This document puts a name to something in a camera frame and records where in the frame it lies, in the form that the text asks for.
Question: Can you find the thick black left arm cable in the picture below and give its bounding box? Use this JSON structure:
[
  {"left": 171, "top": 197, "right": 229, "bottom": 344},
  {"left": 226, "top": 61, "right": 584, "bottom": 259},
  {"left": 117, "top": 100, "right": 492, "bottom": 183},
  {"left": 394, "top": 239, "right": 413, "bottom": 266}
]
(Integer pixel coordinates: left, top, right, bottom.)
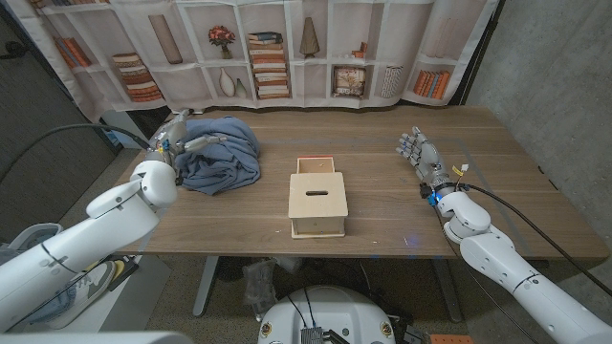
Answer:
[{"left": 0, "top": 122, "right": 152, "bottom": 183}]

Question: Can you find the printed bookshelf backdrop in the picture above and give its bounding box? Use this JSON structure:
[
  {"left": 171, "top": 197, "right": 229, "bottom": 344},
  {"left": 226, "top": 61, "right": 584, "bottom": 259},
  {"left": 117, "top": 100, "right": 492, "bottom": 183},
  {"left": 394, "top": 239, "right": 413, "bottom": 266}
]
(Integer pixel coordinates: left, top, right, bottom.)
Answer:
[{"left": 4, "top": 0, "right": 501, "bottom": 123}]

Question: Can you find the orange block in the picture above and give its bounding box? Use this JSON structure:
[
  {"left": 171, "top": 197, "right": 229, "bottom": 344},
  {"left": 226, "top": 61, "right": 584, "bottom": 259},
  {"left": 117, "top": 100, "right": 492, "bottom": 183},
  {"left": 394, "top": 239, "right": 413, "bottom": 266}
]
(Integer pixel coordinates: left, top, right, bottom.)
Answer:
[{"left": 429, "top": 333, "right": 474, "bottom": 344}]

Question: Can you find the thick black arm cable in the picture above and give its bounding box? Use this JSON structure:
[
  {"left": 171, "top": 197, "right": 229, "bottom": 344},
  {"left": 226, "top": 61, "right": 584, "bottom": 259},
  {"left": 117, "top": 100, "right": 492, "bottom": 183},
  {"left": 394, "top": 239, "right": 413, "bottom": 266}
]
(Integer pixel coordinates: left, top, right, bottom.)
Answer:
[
  {"left": 463, "top": 183, "right": 612, "bottom": 297},
  {"left": 0, "top": 122, "right": 152, "bottom": 183}
]

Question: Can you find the grey table leg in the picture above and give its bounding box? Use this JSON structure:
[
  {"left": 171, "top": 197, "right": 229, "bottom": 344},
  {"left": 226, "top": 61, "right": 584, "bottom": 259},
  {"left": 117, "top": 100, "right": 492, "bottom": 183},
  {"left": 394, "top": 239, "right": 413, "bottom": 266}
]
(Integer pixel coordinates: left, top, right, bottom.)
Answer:
[
  {"left": 191, "top": 256, "right": 220, "bottom": 318},
  {"left": 432, "top": 260, "right": 464, "bottom": 324}
]

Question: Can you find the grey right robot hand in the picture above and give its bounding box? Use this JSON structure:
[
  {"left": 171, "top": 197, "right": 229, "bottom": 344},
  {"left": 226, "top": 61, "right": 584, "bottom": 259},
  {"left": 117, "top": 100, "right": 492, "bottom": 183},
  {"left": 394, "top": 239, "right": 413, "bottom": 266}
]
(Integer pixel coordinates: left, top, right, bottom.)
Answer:
[{"left": 395, "top": 125, "right": 455, "bottom": 193}]

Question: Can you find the wooden drawer with red edge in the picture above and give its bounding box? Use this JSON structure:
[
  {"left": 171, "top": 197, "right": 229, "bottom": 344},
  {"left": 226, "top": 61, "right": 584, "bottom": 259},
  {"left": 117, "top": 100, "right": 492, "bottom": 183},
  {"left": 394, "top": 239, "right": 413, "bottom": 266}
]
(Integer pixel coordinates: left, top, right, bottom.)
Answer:
[{"left": 295, "top": 155, "right": 337, "bottom": 175}]

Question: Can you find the white cabinet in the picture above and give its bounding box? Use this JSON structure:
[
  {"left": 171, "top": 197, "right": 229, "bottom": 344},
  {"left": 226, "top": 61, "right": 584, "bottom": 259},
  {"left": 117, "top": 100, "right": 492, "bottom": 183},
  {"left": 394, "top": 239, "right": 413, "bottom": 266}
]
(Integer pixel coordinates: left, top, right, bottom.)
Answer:
[{"left": 99, "top": 110, "right": 154, "bottom": 150}]

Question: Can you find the white floor board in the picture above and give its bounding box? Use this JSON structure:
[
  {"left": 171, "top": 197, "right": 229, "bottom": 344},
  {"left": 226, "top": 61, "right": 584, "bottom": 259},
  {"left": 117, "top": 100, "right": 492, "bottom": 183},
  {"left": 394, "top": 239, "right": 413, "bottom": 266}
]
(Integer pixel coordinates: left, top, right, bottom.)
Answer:
[{"left": 13, "top": 255, "right": 173, "bottom": 333}]

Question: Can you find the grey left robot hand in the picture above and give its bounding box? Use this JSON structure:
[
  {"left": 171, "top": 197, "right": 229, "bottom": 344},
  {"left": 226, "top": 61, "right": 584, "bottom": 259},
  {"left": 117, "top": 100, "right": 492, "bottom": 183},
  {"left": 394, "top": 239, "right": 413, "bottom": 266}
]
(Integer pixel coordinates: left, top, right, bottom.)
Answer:
[{"left": 145, "top": 108, "right": 229, "bottom": 166}]

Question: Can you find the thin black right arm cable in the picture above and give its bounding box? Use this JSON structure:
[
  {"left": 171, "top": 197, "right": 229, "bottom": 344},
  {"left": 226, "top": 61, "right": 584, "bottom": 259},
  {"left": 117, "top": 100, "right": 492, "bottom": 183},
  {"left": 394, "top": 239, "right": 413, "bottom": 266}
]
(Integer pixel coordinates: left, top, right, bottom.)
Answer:
[{"left": 429, "top": 203, "right": 530, "bottom": 344}]

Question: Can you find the wooden box with slot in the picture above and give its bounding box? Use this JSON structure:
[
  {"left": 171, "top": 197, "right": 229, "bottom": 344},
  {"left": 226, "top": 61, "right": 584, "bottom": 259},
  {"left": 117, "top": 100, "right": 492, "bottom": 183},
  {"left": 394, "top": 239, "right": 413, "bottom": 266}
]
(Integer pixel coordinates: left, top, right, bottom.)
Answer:
[{"left": 287, "top": 171, "right": 349, "bottom": 240}]

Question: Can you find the white rimmed bin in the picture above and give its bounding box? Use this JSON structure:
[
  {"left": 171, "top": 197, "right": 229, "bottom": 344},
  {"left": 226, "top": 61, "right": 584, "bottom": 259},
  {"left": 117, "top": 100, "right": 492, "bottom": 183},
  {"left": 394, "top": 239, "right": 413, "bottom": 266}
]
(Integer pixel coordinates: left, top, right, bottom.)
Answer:
[{"left": 7, "top": 222, "right": 63, "bottom": 252}]

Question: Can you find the blue jeans leg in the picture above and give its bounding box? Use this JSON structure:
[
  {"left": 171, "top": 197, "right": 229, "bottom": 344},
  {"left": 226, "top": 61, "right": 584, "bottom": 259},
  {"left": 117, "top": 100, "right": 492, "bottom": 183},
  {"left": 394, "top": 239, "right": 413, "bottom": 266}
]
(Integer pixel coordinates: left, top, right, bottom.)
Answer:
[{"left": 23, "top": 286, "right": 77, "bottom": 326}]

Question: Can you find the blue hoodie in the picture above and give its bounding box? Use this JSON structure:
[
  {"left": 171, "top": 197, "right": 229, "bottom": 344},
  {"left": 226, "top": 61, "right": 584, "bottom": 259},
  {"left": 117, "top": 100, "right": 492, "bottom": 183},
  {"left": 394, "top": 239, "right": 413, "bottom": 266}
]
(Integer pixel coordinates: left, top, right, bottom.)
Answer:
[{"left": 174, "top": 116, "right": 262, "bottom": 196}]

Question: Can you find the white grey sneaker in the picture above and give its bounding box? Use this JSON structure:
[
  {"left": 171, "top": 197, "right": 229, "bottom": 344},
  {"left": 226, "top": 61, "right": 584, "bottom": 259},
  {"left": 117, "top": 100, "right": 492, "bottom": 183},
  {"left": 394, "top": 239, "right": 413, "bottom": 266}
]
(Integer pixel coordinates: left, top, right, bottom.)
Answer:
[{"left": 45, "top": 260, "right": 119, "bottom": 331}]

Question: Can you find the clear plastic bag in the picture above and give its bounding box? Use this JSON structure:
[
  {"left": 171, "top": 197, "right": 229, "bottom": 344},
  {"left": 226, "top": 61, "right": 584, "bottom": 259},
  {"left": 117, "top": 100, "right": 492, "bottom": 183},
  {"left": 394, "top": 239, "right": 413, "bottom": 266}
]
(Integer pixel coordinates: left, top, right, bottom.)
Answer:
[{"left": 241, "top": 259, "right": 278, "bottom": 321}]

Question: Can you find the black device beside base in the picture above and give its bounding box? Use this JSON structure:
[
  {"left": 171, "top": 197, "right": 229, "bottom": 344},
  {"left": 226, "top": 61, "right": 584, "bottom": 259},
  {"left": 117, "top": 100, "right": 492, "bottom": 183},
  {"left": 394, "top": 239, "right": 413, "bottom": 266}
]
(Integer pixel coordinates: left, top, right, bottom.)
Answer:
[{"left": 394, "top": 314, "right": 431, "bottom": 344}]

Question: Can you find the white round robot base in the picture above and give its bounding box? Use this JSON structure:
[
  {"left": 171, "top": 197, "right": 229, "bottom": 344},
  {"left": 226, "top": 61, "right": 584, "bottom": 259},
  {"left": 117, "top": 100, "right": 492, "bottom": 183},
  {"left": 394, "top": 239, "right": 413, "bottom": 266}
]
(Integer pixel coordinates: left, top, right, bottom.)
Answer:
[{"left": 256, "top": 285, "right": 397, "bottom": 344}]

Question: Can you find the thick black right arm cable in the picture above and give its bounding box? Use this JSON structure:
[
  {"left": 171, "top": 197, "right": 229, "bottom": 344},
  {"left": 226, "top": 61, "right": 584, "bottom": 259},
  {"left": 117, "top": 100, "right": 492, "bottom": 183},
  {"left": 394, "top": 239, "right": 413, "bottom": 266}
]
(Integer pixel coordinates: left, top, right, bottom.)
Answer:
[{"left": 463, "top": 183, "right": 612, "bottom": 297}]

